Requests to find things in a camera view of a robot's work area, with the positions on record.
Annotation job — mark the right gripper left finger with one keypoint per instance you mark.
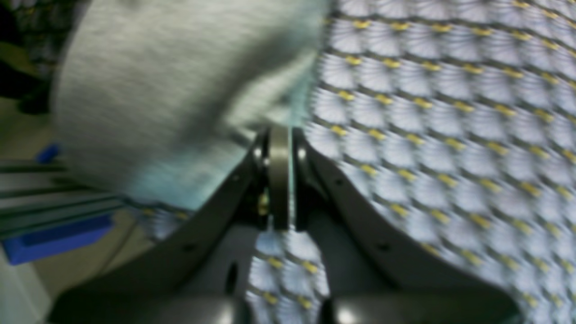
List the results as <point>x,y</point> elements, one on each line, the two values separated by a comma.
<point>199,274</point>

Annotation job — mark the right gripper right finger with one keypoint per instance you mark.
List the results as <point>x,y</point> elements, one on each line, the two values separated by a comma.
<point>376,274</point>

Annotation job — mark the grey T-shirt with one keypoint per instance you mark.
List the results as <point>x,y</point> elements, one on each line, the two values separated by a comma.
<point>159,100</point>

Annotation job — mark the fan-patterned purple tablecloth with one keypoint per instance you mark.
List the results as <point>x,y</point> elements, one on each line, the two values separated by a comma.
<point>457,118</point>

